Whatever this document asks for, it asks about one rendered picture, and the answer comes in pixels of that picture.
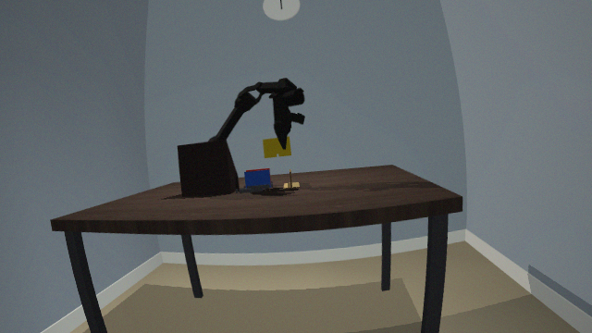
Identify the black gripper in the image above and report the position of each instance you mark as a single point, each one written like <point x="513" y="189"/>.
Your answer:
<point x="281" y="125"/>

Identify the blue board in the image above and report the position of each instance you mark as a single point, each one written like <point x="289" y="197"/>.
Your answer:
<point x="255" y="178"/>

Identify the yellow notched board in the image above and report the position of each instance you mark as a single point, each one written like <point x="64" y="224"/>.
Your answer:
<point x="272" y="147"/>

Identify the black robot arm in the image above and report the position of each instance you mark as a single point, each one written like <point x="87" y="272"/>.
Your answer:
<point x="284" y="94"/>

